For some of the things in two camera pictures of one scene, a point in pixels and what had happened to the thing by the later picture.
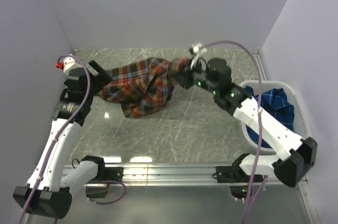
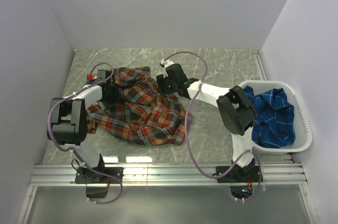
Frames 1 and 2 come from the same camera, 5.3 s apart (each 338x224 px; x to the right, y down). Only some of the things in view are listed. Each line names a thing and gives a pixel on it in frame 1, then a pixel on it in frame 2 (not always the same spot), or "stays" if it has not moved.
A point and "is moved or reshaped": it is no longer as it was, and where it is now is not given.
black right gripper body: [199, 76] → [169, 86]
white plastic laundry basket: [301, 127] stays
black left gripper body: [96, 82] → [114, 95]
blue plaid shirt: [275, 102] stays
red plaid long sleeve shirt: [144, 86] is moved or reshaped
